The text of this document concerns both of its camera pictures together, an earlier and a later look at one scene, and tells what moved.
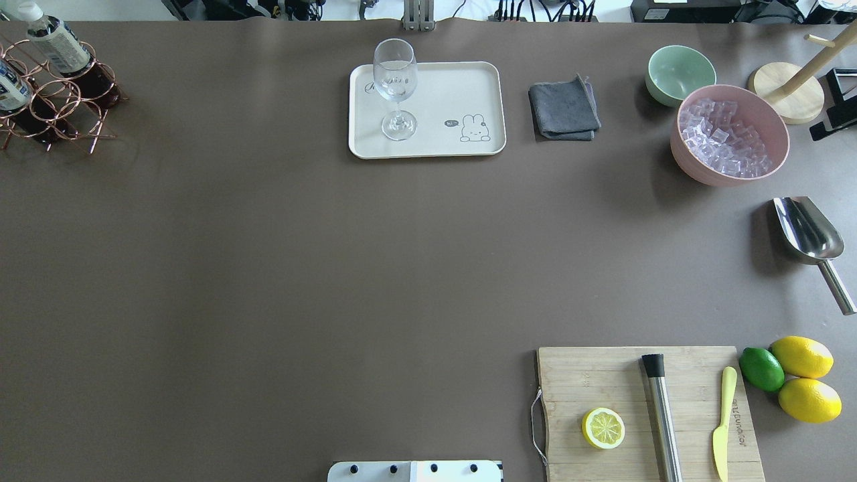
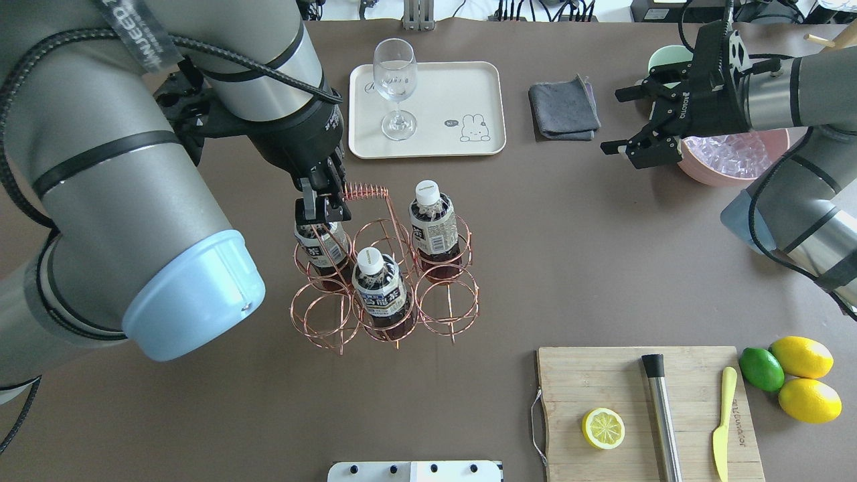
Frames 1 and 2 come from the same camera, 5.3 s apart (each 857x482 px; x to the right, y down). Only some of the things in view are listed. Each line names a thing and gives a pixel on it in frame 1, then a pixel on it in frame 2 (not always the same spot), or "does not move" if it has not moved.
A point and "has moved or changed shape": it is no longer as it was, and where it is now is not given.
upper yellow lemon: [803, 357] does not move
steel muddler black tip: [655, 367] does not move
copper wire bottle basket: [40, 104] has moved or changed shape
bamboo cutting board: [575, 381] does not move
